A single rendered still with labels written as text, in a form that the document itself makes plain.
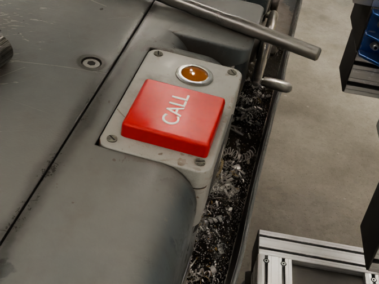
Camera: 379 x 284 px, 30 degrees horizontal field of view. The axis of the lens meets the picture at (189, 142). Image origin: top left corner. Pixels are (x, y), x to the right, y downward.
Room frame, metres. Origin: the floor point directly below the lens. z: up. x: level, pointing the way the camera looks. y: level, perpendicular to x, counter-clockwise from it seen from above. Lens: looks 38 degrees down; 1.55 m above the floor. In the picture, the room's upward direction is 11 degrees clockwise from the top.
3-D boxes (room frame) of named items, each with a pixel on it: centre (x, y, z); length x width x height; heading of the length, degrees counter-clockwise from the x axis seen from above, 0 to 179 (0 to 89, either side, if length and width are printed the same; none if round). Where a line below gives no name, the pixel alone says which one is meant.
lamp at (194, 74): (0.46, 0.01, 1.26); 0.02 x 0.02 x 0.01
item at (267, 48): (1.49, -0.11, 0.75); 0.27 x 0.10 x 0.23; 173
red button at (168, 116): (0.39, 0.01, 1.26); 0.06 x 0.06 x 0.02; 83
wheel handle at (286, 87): (1.37, -0.17, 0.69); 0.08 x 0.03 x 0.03; 83
